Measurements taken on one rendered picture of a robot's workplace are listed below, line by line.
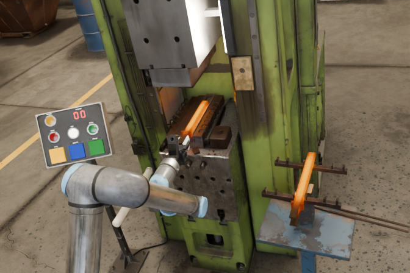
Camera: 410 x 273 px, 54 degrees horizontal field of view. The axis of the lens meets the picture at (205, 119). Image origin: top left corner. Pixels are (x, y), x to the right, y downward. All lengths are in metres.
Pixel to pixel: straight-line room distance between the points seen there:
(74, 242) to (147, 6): 0.99
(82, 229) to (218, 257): 1.32
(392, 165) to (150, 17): 2.26
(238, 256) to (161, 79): 1.16
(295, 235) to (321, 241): 0.11
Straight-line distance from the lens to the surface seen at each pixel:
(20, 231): 3.52
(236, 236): 2.37
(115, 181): 1.29
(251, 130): 2.09
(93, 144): 2.13
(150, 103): 2.21
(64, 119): 2.17
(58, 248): 3.21
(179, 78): 1.88
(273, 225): 1.94
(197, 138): 2.03
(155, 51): 1.86
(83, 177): 1.34
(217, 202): 2.20
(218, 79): 2.38
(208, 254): 2.57
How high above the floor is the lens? 2.09
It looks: 31 degrees down
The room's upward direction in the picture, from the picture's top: 11 degrees counter-clockwise
